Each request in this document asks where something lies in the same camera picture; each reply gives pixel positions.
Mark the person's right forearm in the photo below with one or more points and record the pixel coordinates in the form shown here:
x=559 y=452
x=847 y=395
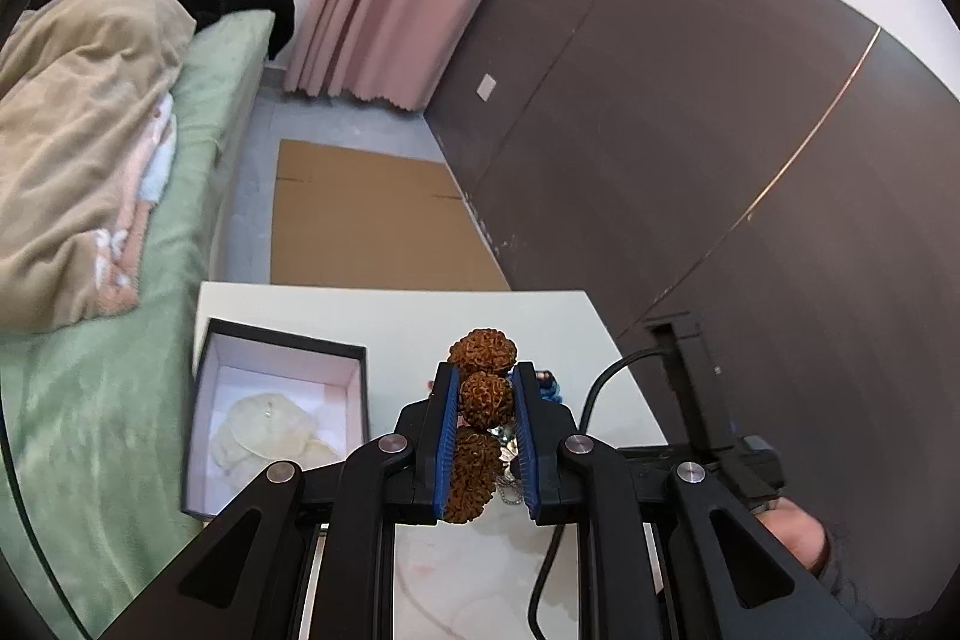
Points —
x=877 y=595

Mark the beige blanket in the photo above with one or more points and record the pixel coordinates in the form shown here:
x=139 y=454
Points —
x=75 y=123

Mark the black cloth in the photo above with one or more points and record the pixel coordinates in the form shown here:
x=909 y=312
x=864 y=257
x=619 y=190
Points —
x=247 y=3

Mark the flat cardboard sheet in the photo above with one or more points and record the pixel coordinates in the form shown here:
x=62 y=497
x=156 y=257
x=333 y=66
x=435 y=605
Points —
x=360 y=220

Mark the white table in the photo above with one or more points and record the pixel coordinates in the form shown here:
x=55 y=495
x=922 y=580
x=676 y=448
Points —
x=465 y=310

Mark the black jewelry box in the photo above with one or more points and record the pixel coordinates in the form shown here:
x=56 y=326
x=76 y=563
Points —
x=277 y=370

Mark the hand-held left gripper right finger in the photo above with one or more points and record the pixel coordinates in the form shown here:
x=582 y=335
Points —
x=525 y=430

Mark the bed with green sheet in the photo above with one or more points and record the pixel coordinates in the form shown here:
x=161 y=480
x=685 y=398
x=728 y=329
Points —
x=97 y=400

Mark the person's right hand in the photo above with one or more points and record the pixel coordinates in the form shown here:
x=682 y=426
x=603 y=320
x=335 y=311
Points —
x=795 y=531

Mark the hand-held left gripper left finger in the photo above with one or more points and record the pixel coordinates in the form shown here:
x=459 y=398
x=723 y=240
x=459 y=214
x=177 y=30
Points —
x=447 y=415

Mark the white cloth pouch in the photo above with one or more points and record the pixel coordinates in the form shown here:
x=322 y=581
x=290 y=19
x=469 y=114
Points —
x=255 y=437

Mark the pile of assorted jewelry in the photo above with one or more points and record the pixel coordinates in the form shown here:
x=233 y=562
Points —
x=511 y=496

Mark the pink white patterned cloth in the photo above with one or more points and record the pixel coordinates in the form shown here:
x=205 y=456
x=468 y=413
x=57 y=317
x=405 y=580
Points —
x=154 y=160

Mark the white wall outlet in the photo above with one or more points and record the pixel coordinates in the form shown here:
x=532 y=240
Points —
x=487 y=87

